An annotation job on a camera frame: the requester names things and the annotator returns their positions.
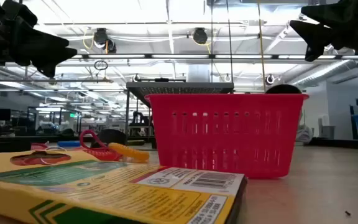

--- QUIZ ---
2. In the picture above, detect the yellow coil bracelet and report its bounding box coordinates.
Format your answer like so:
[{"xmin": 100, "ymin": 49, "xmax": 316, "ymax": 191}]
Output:
[{"xmin": 108, "ymin": 142, "xmax": 150, "ymax": 162}]

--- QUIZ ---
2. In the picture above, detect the grey perforated metal shelf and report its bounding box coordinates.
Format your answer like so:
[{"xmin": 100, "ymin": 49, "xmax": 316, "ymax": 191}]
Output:
[{"xmin": 126, "ymin": 82, "xmax": 234, "ymax": 150}]

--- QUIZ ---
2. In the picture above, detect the yellow crayon box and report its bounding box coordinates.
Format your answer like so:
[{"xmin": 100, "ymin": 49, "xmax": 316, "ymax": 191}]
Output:
[{"xmin": 0, "ymin": 150, "xmax": 247, "ymax": 224}]

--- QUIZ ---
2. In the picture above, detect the blue coil bracelet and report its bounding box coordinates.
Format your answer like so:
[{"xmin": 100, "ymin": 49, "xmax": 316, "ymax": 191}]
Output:
[{"xmin": 57, "ymin": 140, "xmax": 81, "ymax": 147}]

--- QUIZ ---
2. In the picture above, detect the grey waste bin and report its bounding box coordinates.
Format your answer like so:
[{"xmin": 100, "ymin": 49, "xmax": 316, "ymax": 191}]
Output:
[{"xmin": 321, "ymin": 125, "xmax": 336, "ymax": 139}]

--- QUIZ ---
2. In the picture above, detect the black hanging cable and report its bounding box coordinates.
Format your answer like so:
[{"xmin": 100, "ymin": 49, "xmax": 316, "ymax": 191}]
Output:
[{"xmin": 226, "ymin": 0, "xmax": 234, "ymax": 83}]

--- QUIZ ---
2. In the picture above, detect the white rubber band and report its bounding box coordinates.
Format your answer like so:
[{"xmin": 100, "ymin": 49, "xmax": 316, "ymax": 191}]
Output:
[{"xmin": 40, "ymin": 145, "xmax": 68, "ymax": 166}]

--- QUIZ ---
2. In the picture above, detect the white coiled cable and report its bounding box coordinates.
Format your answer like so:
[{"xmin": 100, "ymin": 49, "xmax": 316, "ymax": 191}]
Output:
[{"xmin": 296, "ymin": 126, "xmax": 315, "ymax": 144}]

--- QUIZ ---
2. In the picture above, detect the red plastic basket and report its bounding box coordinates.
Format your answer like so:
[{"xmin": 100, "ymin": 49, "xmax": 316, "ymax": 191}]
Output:
[{"xmin": 144, "ymin": 93, "xmax": 310, "ymax": 180}]

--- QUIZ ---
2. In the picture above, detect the silver ventilation duct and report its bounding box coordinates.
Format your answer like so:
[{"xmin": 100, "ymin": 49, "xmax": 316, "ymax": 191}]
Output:
[{"xmin": 290, "ymin": 58, "xmax": 357, "ymax": 88}]

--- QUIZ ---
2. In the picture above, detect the black ceiling cable reel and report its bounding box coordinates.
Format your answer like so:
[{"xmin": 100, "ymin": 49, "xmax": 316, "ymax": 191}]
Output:
[
  {"xmin": 93, "ymin": 27, "xmax": 117, "ymax": 54},
  {"xmin": 192, "ymin": 27, "xmax": 209, "ymax": 45}
]

